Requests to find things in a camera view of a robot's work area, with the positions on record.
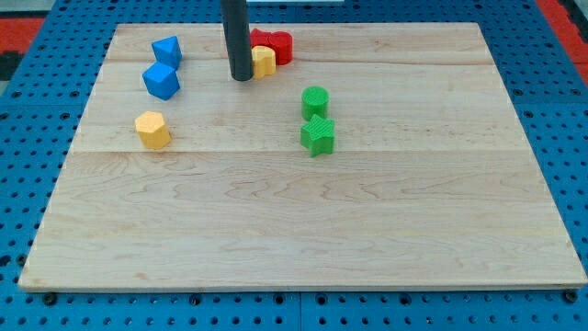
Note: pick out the yellow hexagon block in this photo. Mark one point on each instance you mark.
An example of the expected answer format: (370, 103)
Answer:
(152, 130)

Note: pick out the green star block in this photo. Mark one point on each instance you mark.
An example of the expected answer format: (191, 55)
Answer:
(318, 136)

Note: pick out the green cylinder block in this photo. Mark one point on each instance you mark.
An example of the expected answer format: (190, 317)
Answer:
(315, 100)

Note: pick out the light wooden board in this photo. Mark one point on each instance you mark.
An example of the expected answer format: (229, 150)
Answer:
(432, 184)

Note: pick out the yellow heart block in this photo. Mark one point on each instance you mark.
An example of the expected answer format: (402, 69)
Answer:
(264, 61)

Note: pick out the red cylinder block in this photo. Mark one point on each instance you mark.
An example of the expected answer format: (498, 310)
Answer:
(282, 44)

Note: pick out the red star block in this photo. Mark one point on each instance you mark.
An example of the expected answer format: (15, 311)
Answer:
(259, 37)

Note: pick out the blue cube block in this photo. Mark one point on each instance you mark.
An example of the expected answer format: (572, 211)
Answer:
(161, 80)

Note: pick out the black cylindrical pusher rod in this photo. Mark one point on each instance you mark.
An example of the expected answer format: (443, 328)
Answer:
(237, 37)

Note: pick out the blue triangle block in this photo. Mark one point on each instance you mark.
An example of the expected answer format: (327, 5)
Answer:
(168, 51)

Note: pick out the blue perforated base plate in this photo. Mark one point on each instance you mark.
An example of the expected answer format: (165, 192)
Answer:
(55, 70)

